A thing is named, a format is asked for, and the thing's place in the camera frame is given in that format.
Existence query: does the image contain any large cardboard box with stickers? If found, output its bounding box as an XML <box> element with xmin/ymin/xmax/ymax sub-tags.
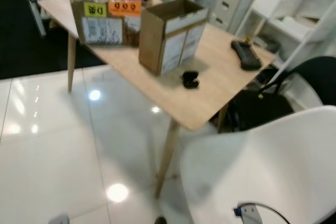
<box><xmin>70</xmin><ymin>0</ymin><xmax>158</xmax><ymax>46</ymax></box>

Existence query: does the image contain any black floor mat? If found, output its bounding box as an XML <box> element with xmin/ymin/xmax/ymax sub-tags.
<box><xmin>0</xmin><ymin>0</ymin><xmax>106</xmax><ymax>80</ymax></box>

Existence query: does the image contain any light wooden table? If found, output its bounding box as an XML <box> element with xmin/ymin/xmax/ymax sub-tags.
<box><xmin>38</xmin><ymin>0</ymin><xmax>277</xmax><ymax>199</ymax></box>

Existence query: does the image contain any white drawer cabinet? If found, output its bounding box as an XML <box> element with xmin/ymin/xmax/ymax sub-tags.
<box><xmin>209</xmin><ymin>0</ymin><xmax>258</xmax><ymax>31</ymax></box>

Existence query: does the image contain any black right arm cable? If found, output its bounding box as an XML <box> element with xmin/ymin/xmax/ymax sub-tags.
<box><xmin>239</xmin><ymin>201</ymin><xmax>289</xmax><ymax>224</ymax></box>

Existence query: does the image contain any white shelf unit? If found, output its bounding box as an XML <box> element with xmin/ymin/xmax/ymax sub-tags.
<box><xmin>236</xmin><ymin>0</ymin><xmax>336</xmax><ymax>72</ymax></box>

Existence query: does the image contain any open brown cardboard box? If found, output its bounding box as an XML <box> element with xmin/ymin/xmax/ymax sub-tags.
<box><xmin>139</xmin><ymin>0</ymin><xmax>209</xmax><ymax>76</ymax></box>

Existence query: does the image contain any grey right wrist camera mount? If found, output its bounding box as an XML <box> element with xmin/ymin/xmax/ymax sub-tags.
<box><xmin>235</xmin><ymin>203</ymin><xmax>263</xmax><ymax>224</ymax></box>

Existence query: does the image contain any white plastic chair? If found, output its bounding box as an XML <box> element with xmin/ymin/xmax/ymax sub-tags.
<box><xmin>180</xmin><ymin>106</ymin><xmax>336</xmax><ymax>224</ymax></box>

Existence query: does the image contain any black chair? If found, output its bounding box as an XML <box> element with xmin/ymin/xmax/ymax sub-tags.
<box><xmin>228</xmin><ymin>56</ymin><xmax>336</xmax><ymax>130</ymax></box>

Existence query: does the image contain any black earbud case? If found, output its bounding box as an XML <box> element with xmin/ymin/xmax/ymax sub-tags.
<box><xmin>182</xmin><ymin>71</ymin><xmax>200</xmax><ymax>89</ymax></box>

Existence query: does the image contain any black handheld controller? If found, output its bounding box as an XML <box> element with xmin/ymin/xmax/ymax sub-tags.
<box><xmin>231</xmin><ymin>40</ymin><xmax>263</xmax><ymax>71</ymax></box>

